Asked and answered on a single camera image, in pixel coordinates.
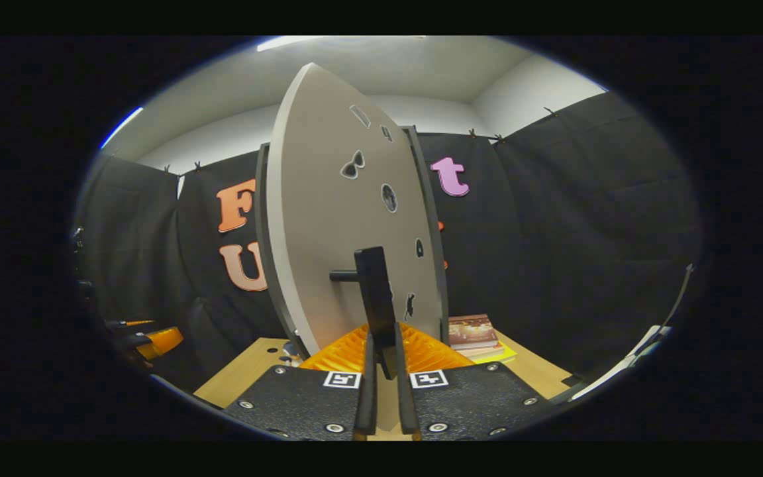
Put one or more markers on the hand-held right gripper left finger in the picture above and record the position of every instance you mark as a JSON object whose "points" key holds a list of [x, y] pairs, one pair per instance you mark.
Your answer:
{"points": [[367, 404]]}

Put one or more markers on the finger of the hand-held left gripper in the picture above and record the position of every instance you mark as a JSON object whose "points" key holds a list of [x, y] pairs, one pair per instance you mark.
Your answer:
{"points": [[156, 341], [120, 324]]}

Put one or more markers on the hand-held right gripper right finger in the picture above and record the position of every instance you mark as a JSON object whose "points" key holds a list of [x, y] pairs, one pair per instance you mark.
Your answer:
{"points": [[408, 404]]}

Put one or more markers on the grey cabinet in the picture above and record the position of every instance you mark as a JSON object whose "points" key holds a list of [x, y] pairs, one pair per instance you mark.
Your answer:
{"points": [[261, 212]]}

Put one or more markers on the white cabinet door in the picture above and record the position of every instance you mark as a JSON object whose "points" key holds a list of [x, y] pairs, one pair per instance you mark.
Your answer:
{"points": [[315, 218]]}

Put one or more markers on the plush penguin toy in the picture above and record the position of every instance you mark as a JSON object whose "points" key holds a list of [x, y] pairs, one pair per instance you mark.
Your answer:
{"points": [[295, 361]]}

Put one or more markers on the brown cover book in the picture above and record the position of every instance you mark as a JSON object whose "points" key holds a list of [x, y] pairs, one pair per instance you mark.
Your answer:
{"points": [[473, 330]]}

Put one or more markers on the yellow book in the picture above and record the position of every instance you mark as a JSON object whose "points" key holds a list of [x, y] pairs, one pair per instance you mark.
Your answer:
{"points": [[501, 356]]}

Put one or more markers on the ceiling light strip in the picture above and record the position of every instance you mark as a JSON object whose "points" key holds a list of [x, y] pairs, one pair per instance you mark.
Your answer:
{"points": [[123, 126]]}

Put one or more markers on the black backdrop cloth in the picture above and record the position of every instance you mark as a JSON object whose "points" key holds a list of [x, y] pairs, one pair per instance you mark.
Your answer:
{"points": [[587, 232]]}

